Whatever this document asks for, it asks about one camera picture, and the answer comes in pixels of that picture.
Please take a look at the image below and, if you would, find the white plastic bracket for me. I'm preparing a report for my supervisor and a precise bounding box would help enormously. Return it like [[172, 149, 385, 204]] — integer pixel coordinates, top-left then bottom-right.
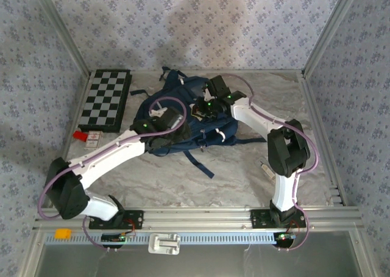
[[148, 233, 181, 255]]

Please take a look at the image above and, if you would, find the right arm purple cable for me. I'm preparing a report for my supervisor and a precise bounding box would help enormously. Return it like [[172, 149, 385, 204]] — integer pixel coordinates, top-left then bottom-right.
[[224, 74, 320, 253]]

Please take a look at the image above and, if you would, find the grey slotted cable duct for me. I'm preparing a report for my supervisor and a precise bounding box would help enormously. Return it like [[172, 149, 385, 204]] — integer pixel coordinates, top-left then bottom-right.
[[44, 231, 293, 246]]

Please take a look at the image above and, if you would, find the white red card box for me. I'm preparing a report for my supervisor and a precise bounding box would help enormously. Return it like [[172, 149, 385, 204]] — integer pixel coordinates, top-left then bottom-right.
[[83, 130, 104, 151]]

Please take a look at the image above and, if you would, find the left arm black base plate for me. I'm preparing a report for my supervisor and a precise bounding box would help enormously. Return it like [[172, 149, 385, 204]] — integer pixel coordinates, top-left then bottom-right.
[[88, 209, 144, 230]]

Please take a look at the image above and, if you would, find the black grey chessboard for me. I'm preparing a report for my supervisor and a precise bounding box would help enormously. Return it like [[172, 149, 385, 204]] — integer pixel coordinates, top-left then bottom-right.
[[77, 68, 133, 134]]

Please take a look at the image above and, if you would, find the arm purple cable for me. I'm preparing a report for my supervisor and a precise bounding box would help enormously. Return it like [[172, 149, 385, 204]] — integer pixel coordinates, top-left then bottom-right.
[[37, 96, 187, 253], [224, 74, 320, 253]]

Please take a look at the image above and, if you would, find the grey metal front panel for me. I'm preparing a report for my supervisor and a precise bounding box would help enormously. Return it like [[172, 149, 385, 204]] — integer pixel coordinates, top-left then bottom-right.
[[33, 243, 366, 277]]

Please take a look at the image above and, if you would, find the navy blue student backpack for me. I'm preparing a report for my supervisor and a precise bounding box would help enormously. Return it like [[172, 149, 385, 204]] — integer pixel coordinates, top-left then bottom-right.
[[130, 66, 266, 179]]

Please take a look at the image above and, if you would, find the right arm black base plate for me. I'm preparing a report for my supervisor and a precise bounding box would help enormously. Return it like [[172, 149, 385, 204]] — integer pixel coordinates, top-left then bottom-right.
[[250, 209, 307, 229]]

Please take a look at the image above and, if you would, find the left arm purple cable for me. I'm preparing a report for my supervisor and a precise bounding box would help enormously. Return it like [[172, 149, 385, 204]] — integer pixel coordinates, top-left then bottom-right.
[[37, 96, 187, 253]]

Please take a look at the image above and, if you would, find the aluminium side rail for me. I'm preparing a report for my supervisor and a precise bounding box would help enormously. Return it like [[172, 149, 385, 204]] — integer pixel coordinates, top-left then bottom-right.
[[300, 71, 350, 207], [41, 71, 94, 209]]

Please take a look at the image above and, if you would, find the aluminium frame post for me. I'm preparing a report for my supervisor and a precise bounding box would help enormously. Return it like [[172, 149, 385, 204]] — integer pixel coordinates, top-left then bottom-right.
[[29, 0, 94, 76], [300, 0, 365, 76]]

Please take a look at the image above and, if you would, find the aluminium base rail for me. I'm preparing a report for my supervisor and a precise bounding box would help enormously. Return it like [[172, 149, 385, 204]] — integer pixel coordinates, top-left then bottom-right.
[[32, 207, 365, 231]]

